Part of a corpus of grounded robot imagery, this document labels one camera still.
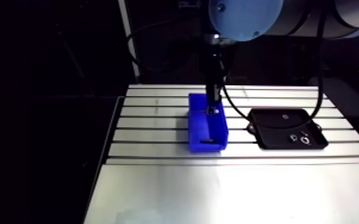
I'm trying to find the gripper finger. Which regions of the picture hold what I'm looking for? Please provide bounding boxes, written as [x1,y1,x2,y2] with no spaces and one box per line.
[213,91,223,111]
[205,91,215,114]

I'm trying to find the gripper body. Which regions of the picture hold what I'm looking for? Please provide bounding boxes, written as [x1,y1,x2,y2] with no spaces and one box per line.
[199,43,236,95]

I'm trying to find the blue bin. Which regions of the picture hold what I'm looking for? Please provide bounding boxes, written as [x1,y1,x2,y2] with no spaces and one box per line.
[187,92,230,153]

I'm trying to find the black tray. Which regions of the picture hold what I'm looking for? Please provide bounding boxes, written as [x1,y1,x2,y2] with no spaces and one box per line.
[246,107,329,151]

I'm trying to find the pale metal post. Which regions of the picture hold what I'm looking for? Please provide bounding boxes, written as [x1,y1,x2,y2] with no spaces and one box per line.
[117,0,141,84]

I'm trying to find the black cable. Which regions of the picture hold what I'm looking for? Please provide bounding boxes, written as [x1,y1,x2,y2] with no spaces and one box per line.
[222,0,329,130]

